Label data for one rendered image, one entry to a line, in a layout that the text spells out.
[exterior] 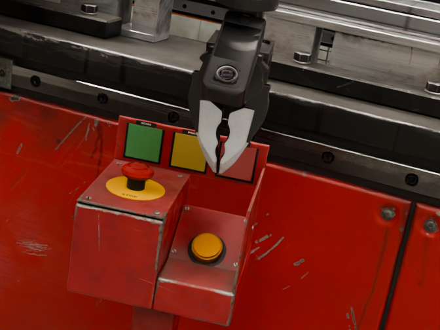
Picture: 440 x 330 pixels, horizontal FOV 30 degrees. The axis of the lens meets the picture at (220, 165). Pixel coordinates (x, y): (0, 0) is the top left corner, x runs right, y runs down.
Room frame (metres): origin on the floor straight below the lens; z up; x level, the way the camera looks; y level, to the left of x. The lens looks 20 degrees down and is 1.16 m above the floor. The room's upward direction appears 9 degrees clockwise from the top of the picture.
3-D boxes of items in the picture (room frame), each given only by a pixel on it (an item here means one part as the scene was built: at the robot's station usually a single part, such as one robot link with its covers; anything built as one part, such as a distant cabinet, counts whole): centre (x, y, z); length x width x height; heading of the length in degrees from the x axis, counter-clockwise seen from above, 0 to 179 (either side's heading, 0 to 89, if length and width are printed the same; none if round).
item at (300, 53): (1.23, -0.10, 0.91); 0.03 x 0.03 x 0.02
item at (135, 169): (0.93, 0.10, 0.79); 0.04 x 0.04 x 0.04
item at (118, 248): (0.93, 0.05, 0.75); 0.20 x 0.16 x 0.18; 84
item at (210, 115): (0.92, 0.02, 0.87); 0.06 x 0.03 x 0.09; 174
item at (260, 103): (0.89, -0.02, 0.92); 0.05 x 0.02 x 0.09; 84
